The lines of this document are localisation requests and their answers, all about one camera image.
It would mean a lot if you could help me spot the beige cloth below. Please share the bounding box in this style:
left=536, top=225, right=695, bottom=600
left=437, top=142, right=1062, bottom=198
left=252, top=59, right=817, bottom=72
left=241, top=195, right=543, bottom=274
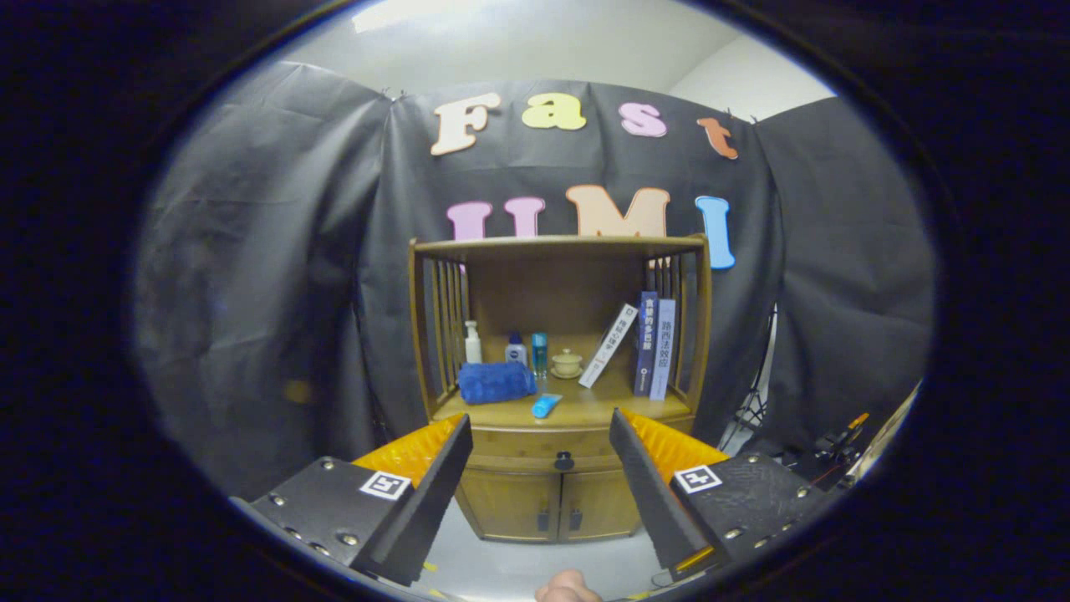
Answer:
left=853, top=380, right=925, bottom=482

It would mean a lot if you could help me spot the blue folded towel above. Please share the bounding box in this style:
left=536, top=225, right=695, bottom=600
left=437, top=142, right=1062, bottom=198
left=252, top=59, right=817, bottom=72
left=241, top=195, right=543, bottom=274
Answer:
left=457, top=360, right=538, bottom=406

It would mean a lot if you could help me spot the black orange clamp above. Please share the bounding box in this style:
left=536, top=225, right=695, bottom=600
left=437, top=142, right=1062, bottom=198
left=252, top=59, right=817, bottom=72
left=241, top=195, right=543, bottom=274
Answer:
left=815, top=412, right=870, bottom=461

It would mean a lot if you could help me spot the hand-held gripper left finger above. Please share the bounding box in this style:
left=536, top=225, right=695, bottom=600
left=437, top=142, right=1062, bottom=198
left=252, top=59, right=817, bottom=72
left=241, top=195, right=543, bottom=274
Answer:
left=230, top=414, right=474, bottom=586

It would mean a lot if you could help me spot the white book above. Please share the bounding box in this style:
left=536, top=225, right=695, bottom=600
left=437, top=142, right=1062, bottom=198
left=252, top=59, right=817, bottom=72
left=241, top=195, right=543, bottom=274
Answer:
left=578, top=303, right=639, bottom=390

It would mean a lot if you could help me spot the black tripod stand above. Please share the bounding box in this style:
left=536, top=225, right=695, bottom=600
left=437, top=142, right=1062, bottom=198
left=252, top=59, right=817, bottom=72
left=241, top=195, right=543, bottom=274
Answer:
left=719, top=305, right=778, bottom=452

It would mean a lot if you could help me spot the wooden cabinet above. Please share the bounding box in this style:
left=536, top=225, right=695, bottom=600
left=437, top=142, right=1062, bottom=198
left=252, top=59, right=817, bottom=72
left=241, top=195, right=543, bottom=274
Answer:
left=408, top=234, right=713, bottom=544

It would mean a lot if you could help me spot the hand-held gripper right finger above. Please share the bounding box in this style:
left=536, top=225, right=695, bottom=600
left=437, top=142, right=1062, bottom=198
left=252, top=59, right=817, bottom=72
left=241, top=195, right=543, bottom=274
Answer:
left=609, top=408, right=841, bottom=582

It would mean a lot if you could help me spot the wooden countertop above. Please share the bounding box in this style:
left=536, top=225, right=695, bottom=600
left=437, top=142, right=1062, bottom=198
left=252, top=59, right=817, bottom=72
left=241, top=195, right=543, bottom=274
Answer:
left=431, top=386, right=695, bottom=429

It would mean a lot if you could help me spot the wooden cabinet door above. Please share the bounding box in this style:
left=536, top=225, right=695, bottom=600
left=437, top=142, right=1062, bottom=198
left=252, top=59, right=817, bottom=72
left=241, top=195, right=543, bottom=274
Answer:
left=456, top=468, right=563, bottom=544
left=556, top=492, right=643, bottom=540

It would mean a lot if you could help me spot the dark blue book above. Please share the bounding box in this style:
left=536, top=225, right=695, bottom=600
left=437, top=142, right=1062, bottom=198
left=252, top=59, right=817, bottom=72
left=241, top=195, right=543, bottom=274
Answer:
left=633, top=290, right=659, bottom=398

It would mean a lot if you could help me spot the light purple book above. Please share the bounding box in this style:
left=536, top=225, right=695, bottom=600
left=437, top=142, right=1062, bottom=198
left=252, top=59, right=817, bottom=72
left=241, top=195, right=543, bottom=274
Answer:
left=650, top=298, right=676, bottom=402

